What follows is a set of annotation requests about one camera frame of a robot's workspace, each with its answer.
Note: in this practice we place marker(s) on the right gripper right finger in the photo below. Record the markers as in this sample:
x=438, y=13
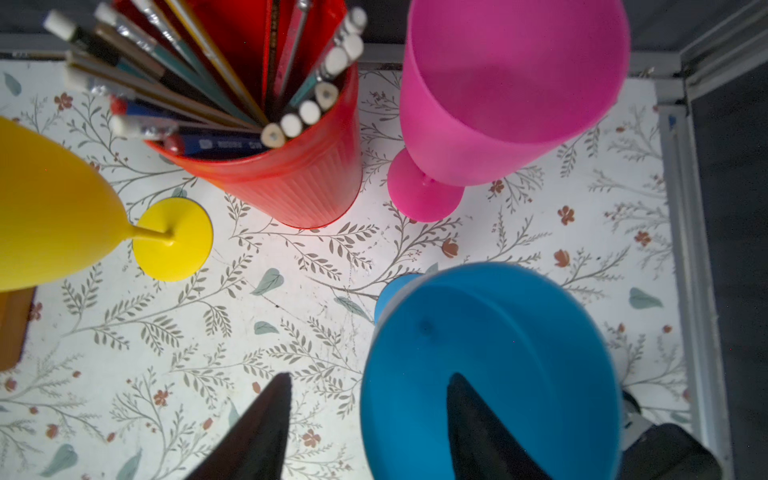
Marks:
x=481, y=447

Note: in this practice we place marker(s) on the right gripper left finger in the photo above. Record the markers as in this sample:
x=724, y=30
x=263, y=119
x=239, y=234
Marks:
x=255, y=447

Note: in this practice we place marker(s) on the blue wine glass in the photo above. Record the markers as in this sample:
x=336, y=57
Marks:
x=523, y=343

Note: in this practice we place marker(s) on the gold rack with wooden base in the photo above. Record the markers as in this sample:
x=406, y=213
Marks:
x=14, y=310

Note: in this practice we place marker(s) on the yellow wine glass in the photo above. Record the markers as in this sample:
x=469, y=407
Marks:
x=60, y=216

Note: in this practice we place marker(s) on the pink wine glass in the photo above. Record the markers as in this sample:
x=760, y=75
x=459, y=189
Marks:
x=490, y=86

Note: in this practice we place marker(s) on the black stapler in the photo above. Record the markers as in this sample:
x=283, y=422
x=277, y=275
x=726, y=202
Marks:
x=661, y=451

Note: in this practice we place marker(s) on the red pen cup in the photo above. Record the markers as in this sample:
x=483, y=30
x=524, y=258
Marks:
x=313, y=179

